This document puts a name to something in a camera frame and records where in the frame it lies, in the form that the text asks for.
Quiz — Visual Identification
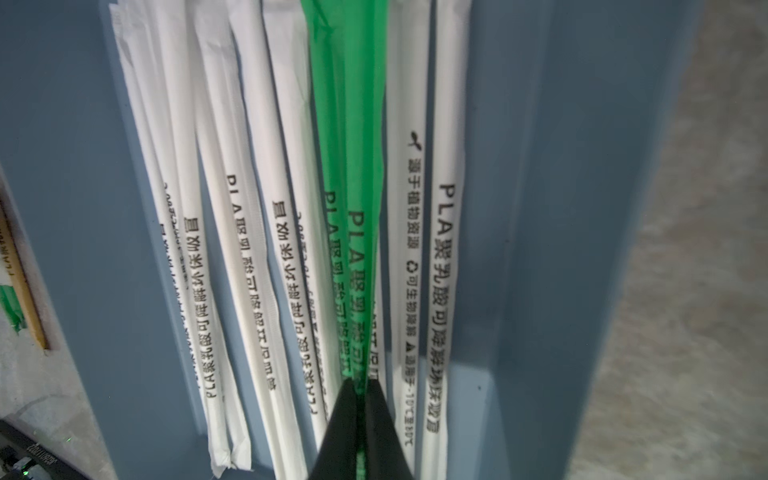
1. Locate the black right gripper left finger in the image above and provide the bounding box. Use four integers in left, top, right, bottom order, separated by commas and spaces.
308, 378, 358, 480

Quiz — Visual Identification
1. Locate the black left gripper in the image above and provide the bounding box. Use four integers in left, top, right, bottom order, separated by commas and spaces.
1, 420, 88, 480

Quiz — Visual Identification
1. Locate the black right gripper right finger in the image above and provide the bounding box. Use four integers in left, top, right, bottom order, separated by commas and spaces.
364, 379, 414, 480

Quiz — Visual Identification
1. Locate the green straw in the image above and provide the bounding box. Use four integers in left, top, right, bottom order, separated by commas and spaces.
0, 285, 27, 333
299, 0, 390, 397

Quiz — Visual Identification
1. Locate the white printed straw tray edge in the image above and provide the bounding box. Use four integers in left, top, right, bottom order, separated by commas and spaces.
419, 0, 473, 479

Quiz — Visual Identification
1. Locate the thin white straw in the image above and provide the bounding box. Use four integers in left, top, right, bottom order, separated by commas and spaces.
109, 1, 230, 478

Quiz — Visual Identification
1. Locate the thick white straw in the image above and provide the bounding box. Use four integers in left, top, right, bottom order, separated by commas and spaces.
190, 1, 308, 479

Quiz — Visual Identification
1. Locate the white straw pile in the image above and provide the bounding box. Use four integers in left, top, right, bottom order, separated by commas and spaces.
227, 1, 328, 449

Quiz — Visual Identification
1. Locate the blue plastic storage tray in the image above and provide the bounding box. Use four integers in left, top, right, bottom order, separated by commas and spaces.
1, 1, 700, 479

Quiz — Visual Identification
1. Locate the brown paper wrapped straw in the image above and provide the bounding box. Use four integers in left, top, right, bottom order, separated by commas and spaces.
1, 210, 50, 351

